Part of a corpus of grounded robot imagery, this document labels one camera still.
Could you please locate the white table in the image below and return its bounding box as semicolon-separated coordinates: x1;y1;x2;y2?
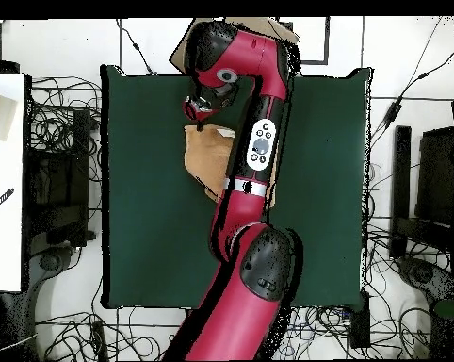
0;73;24;292

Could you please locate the black ridged tool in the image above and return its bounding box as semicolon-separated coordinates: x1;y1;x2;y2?
0;187;16;218

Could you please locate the black upright post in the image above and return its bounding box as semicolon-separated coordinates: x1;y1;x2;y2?
390;124;413;259

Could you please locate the black power adapter with cable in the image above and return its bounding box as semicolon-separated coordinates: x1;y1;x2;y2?
369;41;454;146

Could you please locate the black flat panel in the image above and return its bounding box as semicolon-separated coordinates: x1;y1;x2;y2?
414;125;454;227

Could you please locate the black power strip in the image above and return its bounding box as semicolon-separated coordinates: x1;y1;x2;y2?
90;320;109;361

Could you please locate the black equipment rack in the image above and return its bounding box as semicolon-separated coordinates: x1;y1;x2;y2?
24;108;96;248

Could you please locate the black office chair base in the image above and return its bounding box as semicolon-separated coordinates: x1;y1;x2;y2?
23;244;83;303
396;255;454;303

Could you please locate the brown cardboard box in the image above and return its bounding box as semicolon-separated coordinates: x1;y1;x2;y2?
169;16;300;74

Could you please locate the black rectangular box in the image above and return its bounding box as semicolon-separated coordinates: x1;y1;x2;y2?
348;291;372;350

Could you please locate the orange terry towel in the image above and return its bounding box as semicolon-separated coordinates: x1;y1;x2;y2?
184;123;278;209

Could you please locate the dark green table cloth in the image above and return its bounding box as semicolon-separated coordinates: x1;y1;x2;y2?
100;64;373;310

